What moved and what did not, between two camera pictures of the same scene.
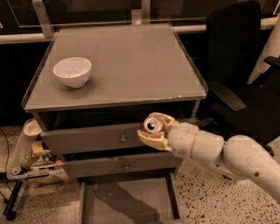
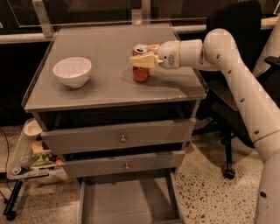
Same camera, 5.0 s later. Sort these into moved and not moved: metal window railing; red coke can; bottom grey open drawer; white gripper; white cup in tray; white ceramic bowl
Moved: red coke can; white gripper
Not moved: metal window railing; white cup in tray; white ceramic bowl; bottom grey open drawer
